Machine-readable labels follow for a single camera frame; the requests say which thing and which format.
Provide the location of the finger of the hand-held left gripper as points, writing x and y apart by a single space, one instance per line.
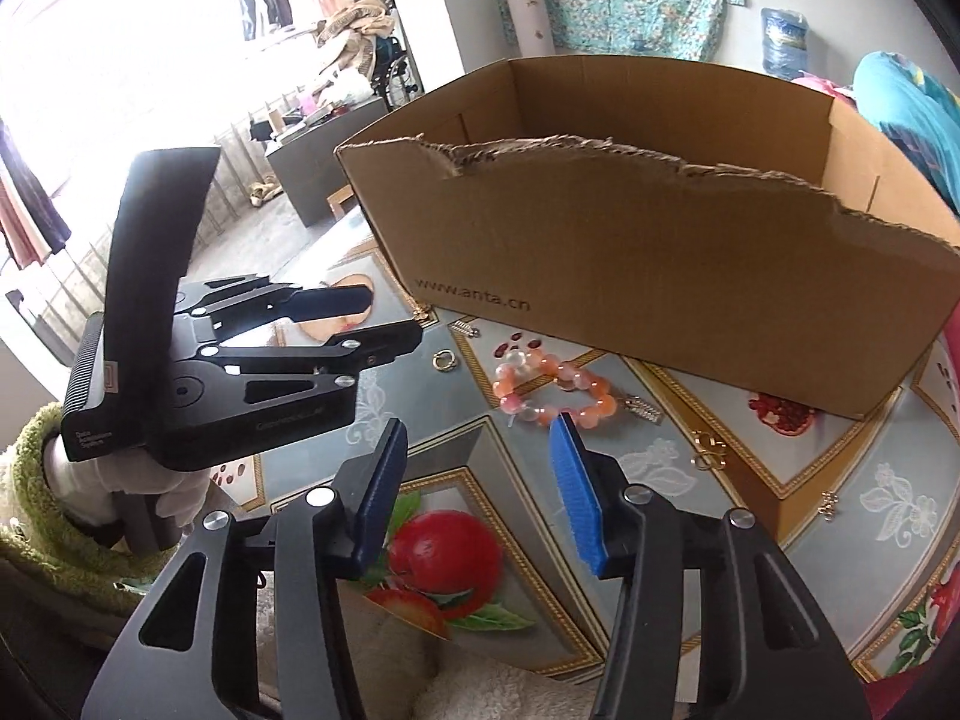
375 345
330 301

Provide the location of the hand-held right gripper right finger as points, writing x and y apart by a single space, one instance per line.
581 495

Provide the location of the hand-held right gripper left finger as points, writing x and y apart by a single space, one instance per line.
379 495

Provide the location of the brown cardboard box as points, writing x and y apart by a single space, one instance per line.
637 277

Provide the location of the person's left forearm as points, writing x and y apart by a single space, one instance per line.
45 562

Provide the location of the person's left hand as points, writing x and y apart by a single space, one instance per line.
180 491

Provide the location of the fruit print tablecloth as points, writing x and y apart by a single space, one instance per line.
675 510

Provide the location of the small wooden stool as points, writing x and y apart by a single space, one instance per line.
343 201

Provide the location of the metal railing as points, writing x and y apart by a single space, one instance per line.
232 187

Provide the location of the beige slippers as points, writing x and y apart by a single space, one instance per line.
262 191

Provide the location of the dark red hanging garment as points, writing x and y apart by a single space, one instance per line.
30 202

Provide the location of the dark grey cabinet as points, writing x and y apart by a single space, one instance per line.
315 165

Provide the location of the black wheelchair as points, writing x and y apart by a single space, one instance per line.
397 75

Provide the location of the small silver earring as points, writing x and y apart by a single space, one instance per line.
827 506

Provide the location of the beige clothes pile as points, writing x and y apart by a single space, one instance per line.
360 22

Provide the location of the white paper roll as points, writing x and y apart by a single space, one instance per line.
529 19

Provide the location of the large blue water bottle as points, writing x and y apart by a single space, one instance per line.
784 41

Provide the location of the blue patterned quilt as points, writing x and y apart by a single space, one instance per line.
900 112

